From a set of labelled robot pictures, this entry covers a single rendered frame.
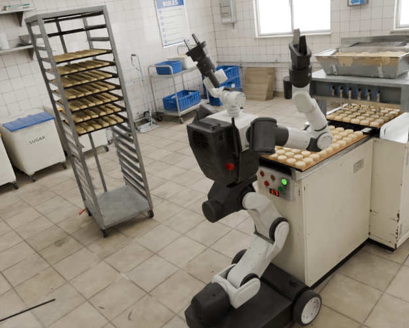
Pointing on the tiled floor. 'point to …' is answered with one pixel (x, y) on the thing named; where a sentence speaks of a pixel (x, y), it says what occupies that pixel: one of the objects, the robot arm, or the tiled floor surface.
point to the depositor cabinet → (395, 187)
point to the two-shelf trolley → (175, 92)
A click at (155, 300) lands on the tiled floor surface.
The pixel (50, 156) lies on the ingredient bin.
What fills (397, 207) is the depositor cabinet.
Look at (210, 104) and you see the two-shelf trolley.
